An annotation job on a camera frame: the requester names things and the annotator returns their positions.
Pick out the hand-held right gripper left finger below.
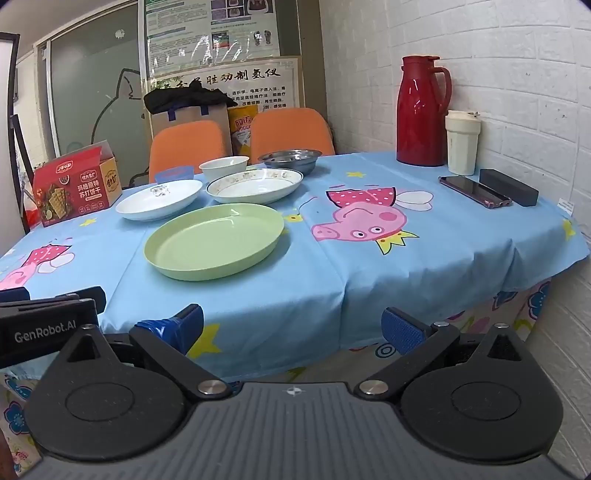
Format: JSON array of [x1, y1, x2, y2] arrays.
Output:
[[58, 303, 232, 400]]

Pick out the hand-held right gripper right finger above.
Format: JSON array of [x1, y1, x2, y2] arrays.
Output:
[[355, 307, 536, 400]]

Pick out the blue plastic bowl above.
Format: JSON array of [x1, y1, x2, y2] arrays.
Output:
[[154, 165, 195, 185]]

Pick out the white ceramic bowl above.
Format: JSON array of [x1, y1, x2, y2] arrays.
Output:
[[199, 155, 250, 184]]

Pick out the stainless steel bowl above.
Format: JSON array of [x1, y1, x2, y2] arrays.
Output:
[[257, 148, 323, 176]]

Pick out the green plastic plate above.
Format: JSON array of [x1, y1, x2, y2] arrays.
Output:
[[143, 203, 286, 282]]

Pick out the floral table skirt cloth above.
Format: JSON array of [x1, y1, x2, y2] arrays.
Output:
[[0, 277, 552, 476]]

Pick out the red cracker box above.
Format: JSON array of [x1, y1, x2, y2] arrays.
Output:
[[32, 141, 123, 228]]

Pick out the plain white plate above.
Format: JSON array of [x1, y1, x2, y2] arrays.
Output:
[[115, 179, 204, 222]]

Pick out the smartphone in clear case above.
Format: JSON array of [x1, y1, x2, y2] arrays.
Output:
[[438, 175, 513, 210]]

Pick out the floral rim white plate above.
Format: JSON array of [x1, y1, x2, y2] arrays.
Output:
[[206, 167, 304, 206]]

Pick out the black rectangular case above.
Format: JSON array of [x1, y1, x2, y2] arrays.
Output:
[[479, 168, 539, 207]]

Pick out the orange chair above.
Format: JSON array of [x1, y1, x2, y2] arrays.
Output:
[[249, 107, 336, 165], [148, 121, 233, 183]]

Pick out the cream tumbler cup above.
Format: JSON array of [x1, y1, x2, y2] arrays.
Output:
[[445, 110, 482, 176]]

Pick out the yellow snack bag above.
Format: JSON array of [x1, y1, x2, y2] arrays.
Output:
[[228, 104, 259, 160]]

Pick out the red thermos jug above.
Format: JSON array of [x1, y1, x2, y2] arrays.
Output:
[[396, 55, 452, 167]]

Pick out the black framed white board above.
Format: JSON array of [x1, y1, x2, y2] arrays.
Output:
[[0, 32, 34, 236]]

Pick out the frosted glass door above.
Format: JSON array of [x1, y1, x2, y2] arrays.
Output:
[[46, 0, 149, 185]]

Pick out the black cloth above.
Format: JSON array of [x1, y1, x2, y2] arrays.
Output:
[[143, 82, 239, 115]]

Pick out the framed wall poster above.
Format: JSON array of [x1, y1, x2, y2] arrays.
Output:
[[150, 55, 305, 114]]

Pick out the glossy wall poster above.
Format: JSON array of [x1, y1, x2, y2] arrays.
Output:
[[143, 0, 282, 70]]

